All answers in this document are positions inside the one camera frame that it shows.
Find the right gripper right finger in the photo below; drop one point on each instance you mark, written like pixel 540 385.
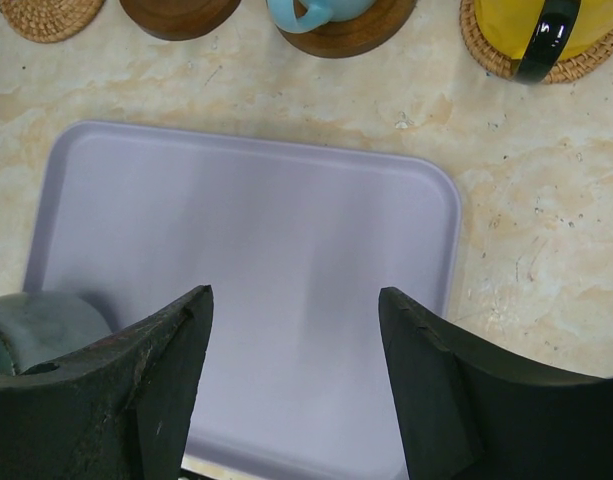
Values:
pixel 469 409

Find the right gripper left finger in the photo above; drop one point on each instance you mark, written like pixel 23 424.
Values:
pixel 119 408

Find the grey green mug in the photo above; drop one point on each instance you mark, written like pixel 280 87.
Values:
pixel 38 327

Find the woven rattan coaster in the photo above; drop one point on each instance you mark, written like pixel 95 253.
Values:
pixel 566 71
pixel 49 21

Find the yellow glass mug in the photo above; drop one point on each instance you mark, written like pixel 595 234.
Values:
pixel 535 35

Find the dark wooden coaster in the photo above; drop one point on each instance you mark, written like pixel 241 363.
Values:
pixel 179 20
pixel 354 37

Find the dark wooden coaster top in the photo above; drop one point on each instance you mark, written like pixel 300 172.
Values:
pixel 354 37

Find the white mug blue handle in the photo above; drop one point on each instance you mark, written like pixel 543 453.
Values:
pixel 317 14

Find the lavender plastic tray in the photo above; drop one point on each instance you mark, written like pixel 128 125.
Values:
pixel 295 241

